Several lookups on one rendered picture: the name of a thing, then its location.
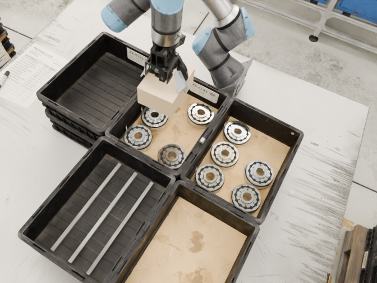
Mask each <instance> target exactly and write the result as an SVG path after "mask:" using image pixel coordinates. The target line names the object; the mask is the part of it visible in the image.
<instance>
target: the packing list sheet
mask: <svg viewBox="0 0 377 283"><path fill-rule="evenodd" d="M68 62H69V60H67V59H65V58H63V57H61V56H59V55H57V54H55V53H53V52H51V51H50V50H48V49H46V48H44V47H42V46H40V45H39V44H37V43H34V44H33V45H32V46H31V47H29V48H28V49H27V50H26V51H25V52H24V53H23V54H22V55H20V56H19V57H18V58H17V59H15V60H14V61H13V62H12V63H11V64H10V65H8V66H7V67H6V68H5V69H4V70H2V71H1V72H0V79H1V78H2V76H3V75H4V73H5V72H6V71H9V72H10V74H9V75H8V77H7V79H6V80H5V82H4V83H3V85H2V86H1V88H0V97H2V98H4V99H7V100H9V101H11V102H14V103H16V104H18V105H20V106H23V107H25V108H28V107H29V106H30V105H31V104H32V102H33V101H35V100H36V98H37V96H36V92H37V91H38V90H39V89H40V88H41V87H42V86H43V85H44V84H45V83H46V82H47V81H48V80H49V79H51V78H52V77H53V76H54V75H55V74H56V73H57V72H58V71H59V70H60V69H61V68H62V67H64V66H65V65H66V64H67V63H68Z"/></svg>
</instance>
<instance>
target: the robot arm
mask: <svg viewBox="0 0 377 283"><path fill-rule="evenodd" d="M184 1H185V0H112V1H111V2H110V3H108V4H106V6H105V7H104V8H103V9H102V11H101V17H102V20H103V22H104V23H105V25H106V26H107V27H108V28H109V29H110V30H112V31H113V32H115V33H120V32H122V31H123V30H125V28H128V26H130V25H131V24H132V23H133V22H134V21H136V20H137V19H138V18H139V17H140V16H142V15H143V14H144V13H145V12H146V11H148V10H149V9H150V8H151V38H152V44H153V46H152V47H151V49H150V54H149V55H148V59H147V60H146V61H145V67H144V71H143V72H142V74H141V77H142V76H143V74H144V75H145V76H146V75H147V74H148V72H149V73H151V74H154V76H155V77H157V78H159V81H161V82H163V83H165V81H166V80H167V83H166V84H168V83H169V81H170V79H171V78H172V76H173V74H172V72H173V71H174V70H175V69H177V71H175V73H174V78H175V80H176V92H177V93H179V92H181V91H182V90H184V92H185V93H187V91H188V88H189V79H188V78H189V75H188V70H187V67H186V65H185V64H184V62H183V60H182V58H181V56H180V55H179V53H178V52H176V48H178V47H179V46H181V45H183V44H184V42H185V38H186V36H185V35H183V34H182V33H181V24H182V12H183V5H184ZM200 1H201V2H202V4H203V5H204V6H205V8H206V9H207V10H208V11H209V13H210V14H211V15H212V17H213V18H214V19H215V20H214V26H215V27H214V28H213V29H212V27H210V26H208V27H207V28H205V29H204V30H203V31H202V32H201V33H200V34H199V35H198V36H197V37H196V38H195V39H194V41H193V42H192V46H191V47H192V50H193V51H194V52H195V54H196V56H198V58H199V59H200V61H201V62H202V63H203V64H204V66H205V67H206V68H207V69H208V71H209V72H210V75H211V77H212V81H213V84H214V85H215V87H216V88H218V89H222V88H225V87H227V86H229V85H231V84H232V83H234V82H235V81H236V80H237V79H238V78H239V77H240V76H241V75H242V73H243V71H244V66H243V65H242V63H241V62H239V61H238V60H236V59H235V58H233V57H232V56H231V55H230V54H229V51H231V50H232V49H234V48H236V47H237V46H238V45H240V44H241V43H243V42H245V41H247V40H248V39H249V38H250V37H252V36H253V35H254V33H255V30H254V27H253V25H252V22H251V20H250V17H249V15H248V13H247V11H246V9H245V8H244V7H243V8H241V9H240V8H239V6H238V5H236V4H231V2H230V1H229V0H200Z"/></svg>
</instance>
